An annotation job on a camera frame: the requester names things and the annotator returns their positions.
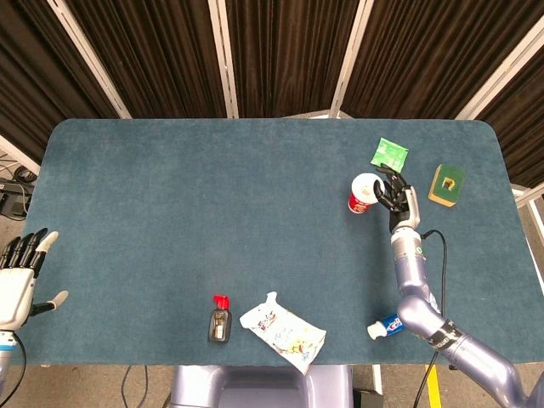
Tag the white snack bag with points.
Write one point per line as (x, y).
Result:
(285, 333)

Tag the red paper cup white lid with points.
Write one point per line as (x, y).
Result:
(361, 189)

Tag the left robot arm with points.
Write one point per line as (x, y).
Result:
(5, 344)

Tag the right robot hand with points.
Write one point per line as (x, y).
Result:
(401, 204)

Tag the black ink bottle red cap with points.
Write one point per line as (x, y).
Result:
(219, 325)

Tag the dark curtain partition panel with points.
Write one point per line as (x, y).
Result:
(289, 51)
(149, 51)
(523, 127)
(425, 55)
(34, 76)

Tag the grey robot torso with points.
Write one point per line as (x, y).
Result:
(255, 387)

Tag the blue velvet table cover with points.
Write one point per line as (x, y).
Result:
(212, 212)

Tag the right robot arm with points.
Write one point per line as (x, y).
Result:
(414, 276)

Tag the white blue toothpaste tube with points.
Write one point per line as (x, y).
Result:
(389, 325)

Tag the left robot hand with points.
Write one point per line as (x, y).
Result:
(15, 289)

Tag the yellow green sponge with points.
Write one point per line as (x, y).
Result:
(446, 187)

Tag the black box on floor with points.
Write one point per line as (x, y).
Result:
(13, 202)

